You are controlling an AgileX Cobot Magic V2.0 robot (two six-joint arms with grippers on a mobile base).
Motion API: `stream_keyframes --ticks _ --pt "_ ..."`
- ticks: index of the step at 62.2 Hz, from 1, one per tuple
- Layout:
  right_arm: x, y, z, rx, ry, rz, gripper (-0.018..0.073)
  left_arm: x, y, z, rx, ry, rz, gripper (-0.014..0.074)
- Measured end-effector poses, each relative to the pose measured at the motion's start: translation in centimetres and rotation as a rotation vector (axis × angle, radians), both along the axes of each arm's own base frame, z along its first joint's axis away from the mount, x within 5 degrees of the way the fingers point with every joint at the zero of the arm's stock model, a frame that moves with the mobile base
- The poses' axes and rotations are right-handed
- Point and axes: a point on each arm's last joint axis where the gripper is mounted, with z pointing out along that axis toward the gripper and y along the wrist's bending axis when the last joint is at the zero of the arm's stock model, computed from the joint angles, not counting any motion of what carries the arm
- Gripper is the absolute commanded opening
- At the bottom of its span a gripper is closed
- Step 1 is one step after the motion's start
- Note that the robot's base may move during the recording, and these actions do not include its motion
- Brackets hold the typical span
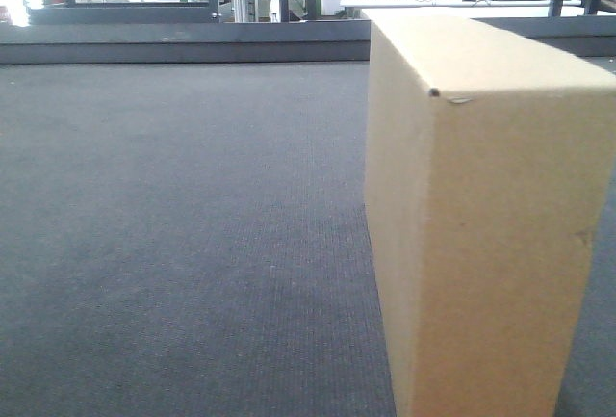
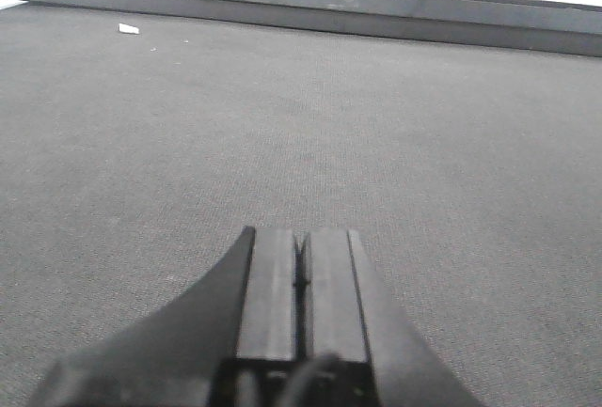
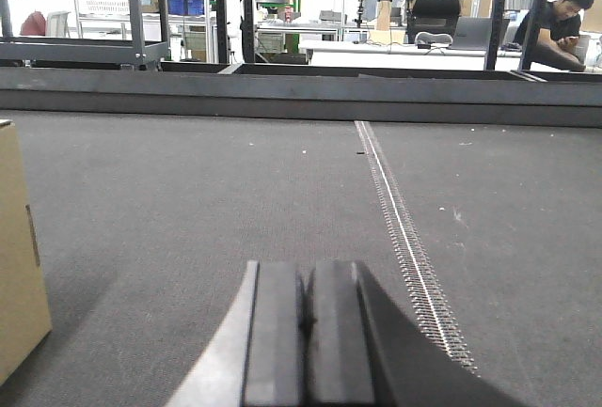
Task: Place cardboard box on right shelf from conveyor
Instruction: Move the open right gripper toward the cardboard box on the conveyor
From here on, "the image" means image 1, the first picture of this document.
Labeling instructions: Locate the brown cardboard box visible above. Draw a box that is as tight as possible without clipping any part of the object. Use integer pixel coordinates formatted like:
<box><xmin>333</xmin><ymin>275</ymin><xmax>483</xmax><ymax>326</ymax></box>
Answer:
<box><xmin>364</xmin><ymin>11</ymin><xmax>615</xmax><ymax>416</ymax></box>

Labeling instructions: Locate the grey conveyor side rail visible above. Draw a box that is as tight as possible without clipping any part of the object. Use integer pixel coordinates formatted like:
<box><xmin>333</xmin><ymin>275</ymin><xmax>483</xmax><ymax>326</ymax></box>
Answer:
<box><xmin>1</xmin><ymin>14</ymin><xmax>615</xmax><ymax>65</ymax></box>

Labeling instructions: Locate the white background table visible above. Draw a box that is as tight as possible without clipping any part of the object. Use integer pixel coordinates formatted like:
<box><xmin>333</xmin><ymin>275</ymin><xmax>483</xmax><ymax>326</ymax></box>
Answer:
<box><xmin>340</xmin><ymin>0</ymin><xmax>616</xmax><ymax>20</ymax></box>

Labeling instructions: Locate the dark grey conveyor belt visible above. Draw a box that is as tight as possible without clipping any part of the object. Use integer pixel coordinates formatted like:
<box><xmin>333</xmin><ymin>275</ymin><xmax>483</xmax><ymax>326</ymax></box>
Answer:
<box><xmin>0</xmin><ymin>56</ymin><xmax>616</xmax><ymax>417</ymax></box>

